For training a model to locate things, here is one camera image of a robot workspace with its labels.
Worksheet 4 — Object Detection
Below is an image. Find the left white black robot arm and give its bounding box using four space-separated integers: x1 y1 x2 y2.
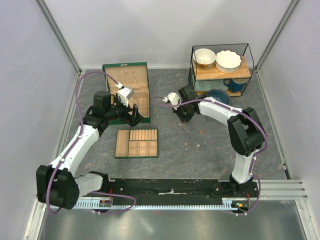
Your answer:
36 87 144 210

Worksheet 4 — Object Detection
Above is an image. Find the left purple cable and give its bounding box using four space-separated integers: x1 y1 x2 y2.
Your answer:
45 70 137 216

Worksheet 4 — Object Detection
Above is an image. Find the blue ceramic bowl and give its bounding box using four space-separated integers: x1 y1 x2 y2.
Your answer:
205 89 231 105

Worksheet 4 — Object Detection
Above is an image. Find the green open jewelry box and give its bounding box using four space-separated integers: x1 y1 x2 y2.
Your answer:
102 62 151 124

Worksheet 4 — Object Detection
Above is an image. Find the blue mug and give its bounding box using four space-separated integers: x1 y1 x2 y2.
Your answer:
223 78 247 93

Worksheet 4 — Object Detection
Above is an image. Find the green jewelry tray insert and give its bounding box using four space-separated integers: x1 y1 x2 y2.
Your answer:
114 128 159 159

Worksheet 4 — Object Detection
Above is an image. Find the white scalloped dish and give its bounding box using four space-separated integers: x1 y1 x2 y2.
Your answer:
215 50 242 73

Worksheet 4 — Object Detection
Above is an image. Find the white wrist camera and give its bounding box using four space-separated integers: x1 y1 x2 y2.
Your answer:
162 92 182 110
116 82 135 107

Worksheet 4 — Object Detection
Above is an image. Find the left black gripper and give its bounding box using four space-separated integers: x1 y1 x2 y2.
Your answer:
105 96 144 127

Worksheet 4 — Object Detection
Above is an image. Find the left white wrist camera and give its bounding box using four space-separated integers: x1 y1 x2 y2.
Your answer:
116 82 135 107

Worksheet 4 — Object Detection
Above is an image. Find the purple cable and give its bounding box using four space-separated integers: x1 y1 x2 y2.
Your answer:
152 96 270 217
45 70 137 216

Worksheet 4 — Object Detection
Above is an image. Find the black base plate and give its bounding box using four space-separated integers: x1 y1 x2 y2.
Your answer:
86 178 261 207

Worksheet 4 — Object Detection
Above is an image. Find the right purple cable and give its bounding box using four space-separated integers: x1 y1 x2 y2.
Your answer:
152 96 270 217

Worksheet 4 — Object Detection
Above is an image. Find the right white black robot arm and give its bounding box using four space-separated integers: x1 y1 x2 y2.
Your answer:
166 85 268 197

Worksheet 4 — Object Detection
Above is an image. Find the white ceramic bowl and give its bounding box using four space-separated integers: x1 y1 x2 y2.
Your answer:
192 48 216 70

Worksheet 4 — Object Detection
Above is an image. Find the black wire shelf rack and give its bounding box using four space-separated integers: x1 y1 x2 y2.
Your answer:
188 43 255 97

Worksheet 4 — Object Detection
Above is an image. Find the light blue cable duct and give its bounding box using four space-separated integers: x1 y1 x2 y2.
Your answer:
73 197 239 211

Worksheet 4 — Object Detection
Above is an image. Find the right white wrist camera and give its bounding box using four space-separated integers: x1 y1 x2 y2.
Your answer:
162 92 182 110

